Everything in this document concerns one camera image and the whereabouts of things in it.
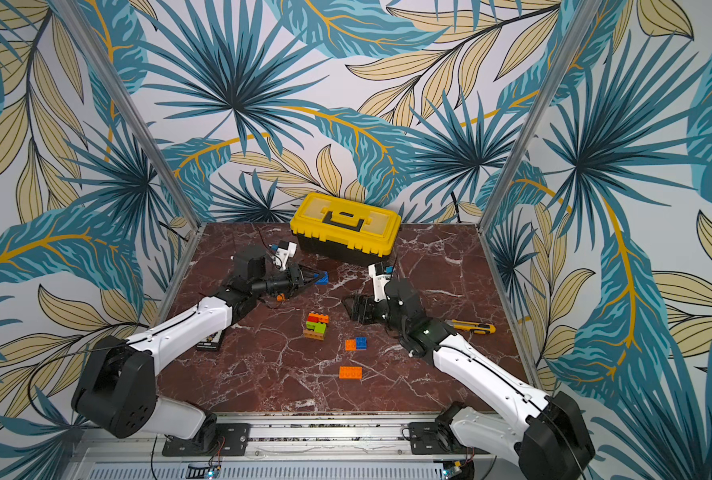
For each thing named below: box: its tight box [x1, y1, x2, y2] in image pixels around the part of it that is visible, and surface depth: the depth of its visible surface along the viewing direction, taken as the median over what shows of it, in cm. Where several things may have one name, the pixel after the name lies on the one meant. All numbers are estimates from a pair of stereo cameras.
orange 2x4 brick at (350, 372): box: [339, 366, 363, 379], surface depth 85 cm
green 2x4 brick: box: [305, 321, 327, 334], surface depth 92 cm
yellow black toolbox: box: [290, 192, 402, 267], surface depth 100 cm
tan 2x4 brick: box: [303, 329, 324, 341], surface depth 92 cm
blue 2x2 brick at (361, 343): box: [356, 336, 368, 351], surface depth 89 cm
